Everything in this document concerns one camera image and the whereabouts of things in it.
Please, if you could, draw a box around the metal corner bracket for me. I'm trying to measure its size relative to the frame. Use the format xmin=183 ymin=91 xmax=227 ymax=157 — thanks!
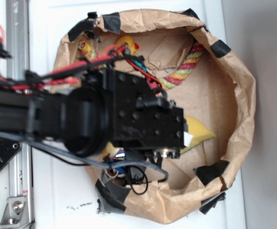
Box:
xmin=0 ymin=196 xmax=29 ymax=229

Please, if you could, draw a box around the yellow rubber duck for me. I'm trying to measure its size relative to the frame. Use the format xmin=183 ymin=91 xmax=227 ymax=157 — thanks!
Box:
xmin=115 ymin=35 xmax=139 ymax=55

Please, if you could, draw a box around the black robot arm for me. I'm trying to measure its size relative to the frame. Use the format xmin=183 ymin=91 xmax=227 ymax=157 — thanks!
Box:
xmin=0 ymin=69 xmax=190 ymax=157

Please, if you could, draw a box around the red green yellow rope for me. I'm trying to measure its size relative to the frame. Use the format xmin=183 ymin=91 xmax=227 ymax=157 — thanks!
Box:
xmin=77 ymin=40 xmax=205 ymax=91

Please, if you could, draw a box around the aluminium extrusion rail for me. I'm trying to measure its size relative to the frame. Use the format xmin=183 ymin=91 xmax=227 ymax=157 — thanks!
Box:
xmin=6 ymin=0 xmax=35 ymax=229

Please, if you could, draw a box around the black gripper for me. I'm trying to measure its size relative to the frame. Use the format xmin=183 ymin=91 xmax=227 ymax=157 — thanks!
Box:
xmin=104 ymin=70 xmax=188 ymax=158

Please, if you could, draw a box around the red wire bundle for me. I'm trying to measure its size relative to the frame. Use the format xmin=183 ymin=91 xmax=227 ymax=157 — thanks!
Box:
xmin=7 ymin=45 xmax=162 ymax=93

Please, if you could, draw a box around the yellow sponge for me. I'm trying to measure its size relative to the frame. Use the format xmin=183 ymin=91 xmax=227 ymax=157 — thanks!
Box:
xmin=180 ymin=116 xmax=216 ymax=154

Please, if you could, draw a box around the yellow cloth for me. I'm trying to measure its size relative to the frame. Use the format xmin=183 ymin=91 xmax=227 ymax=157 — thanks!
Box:
xmin=101 ymin=142 xmax=121 ymax=159

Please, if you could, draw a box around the grey cable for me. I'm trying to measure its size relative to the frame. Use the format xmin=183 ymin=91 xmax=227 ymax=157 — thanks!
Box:
xmin=0 ymin=130 xmax=170 ymax=183

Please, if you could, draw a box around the brown paper bag basin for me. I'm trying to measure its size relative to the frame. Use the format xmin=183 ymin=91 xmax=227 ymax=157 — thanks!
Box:
xmin=54 ymin=9 xmax=256 ymax=224

